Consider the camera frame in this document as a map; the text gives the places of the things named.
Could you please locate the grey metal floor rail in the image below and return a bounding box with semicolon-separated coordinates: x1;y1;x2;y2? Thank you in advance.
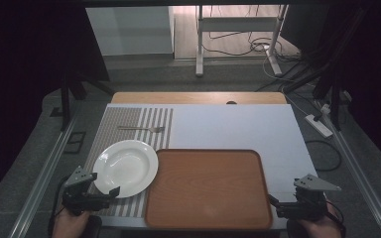
7;113;80;238
314;98;381;238

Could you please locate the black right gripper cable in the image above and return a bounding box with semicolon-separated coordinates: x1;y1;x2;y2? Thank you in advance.
324;199;347;237

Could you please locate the black rectangular floor frame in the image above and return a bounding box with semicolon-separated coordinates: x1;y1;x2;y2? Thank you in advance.
63;131;87;155

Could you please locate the white round plate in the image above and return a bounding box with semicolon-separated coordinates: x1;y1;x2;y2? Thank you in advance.
92;139;160;199

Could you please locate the white foam board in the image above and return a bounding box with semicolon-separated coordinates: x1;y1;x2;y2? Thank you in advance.
84;103;318;231

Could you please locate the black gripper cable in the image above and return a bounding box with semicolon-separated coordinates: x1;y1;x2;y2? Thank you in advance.
47;177;67;238
324;199;347;237

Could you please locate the person's right hand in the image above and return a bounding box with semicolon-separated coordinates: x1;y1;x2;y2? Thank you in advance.
297;201;344;238

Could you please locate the tangle of black cables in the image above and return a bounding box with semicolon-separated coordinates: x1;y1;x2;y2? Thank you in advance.
201;4;304;63

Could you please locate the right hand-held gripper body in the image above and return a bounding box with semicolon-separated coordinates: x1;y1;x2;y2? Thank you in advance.
293;174;342;221

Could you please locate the person's left hand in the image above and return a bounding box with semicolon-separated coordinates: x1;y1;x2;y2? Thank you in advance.
52;205;92;238

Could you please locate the light wooden table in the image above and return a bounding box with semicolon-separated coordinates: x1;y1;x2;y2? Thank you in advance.
110;91;288;106

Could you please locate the silver metal fork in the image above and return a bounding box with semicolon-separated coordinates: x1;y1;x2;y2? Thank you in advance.
116;125;166;134

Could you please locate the grey striped placemat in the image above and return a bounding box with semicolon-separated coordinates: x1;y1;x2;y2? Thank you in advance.
84;106;175;219

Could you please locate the black metal stand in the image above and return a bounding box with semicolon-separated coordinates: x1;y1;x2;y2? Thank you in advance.
60;62;115;132
282;6;370;132

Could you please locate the brown wooden tray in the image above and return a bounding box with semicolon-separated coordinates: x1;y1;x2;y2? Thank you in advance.
144;148;274;231

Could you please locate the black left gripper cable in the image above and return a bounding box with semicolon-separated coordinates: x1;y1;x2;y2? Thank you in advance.
47;177;67;238

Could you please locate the white cabinet panel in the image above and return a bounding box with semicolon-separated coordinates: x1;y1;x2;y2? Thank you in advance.
85;6;175;57

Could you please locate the white metal desk frame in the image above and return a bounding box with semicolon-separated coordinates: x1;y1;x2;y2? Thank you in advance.
194;4;290;78

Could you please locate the white power strip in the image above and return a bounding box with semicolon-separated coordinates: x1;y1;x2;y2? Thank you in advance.
304;113;334;139

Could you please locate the black looped floor cable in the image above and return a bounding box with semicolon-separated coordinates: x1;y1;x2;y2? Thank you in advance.
305;140;342;173

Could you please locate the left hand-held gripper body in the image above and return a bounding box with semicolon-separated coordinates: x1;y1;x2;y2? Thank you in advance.
62;166;97;216

